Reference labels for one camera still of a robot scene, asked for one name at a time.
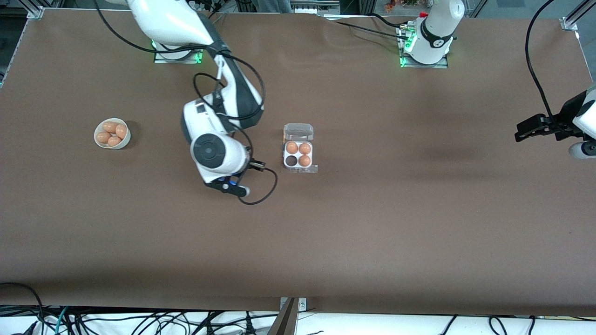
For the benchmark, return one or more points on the white grey device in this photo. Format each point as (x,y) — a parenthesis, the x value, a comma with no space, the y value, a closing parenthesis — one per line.
(316,7)

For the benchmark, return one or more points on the grey fabric object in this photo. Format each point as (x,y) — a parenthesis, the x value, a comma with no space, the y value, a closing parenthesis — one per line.
(272,5)

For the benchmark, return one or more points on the brown table cover sheet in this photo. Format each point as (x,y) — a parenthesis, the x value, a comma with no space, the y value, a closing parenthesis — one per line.
(298,232)

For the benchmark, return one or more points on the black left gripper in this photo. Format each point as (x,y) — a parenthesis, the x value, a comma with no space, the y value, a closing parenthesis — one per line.
(561,123)

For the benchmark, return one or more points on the small metal bracket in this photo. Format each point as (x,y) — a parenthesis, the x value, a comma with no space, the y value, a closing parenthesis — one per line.
(302,304)

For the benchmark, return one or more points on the aluminium profile bar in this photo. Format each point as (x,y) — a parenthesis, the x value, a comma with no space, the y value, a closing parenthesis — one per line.
(575,16)
(39,9)

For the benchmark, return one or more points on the white round bowl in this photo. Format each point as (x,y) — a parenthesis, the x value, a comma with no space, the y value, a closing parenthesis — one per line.
(125,143)

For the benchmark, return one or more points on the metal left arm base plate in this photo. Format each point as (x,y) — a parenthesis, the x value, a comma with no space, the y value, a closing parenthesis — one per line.
(423,65)

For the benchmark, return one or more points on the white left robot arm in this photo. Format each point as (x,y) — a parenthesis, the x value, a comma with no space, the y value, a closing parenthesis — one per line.
(437,28)

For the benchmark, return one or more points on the orange object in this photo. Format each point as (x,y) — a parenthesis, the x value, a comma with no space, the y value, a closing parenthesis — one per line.
(389,5)

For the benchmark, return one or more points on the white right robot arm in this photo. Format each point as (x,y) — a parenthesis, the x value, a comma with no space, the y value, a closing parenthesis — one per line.
(163,18)

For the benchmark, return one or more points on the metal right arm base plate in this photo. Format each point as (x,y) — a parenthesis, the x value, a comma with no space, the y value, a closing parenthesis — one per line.
(177,61)

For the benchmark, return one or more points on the brown egg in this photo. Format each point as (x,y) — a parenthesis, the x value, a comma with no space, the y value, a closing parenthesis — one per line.
(304,160)
(121,131)
(111,127)
(292,148)
(305,148)
(103,137)
(114,141)

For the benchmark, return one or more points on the clear plastic egg box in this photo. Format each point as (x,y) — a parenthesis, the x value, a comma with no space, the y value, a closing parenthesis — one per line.
(298,132)

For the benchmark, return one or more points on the dark grey slanted bar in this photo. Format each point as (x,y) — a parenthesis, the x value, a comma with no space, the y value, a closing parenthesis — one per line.
(285,323)

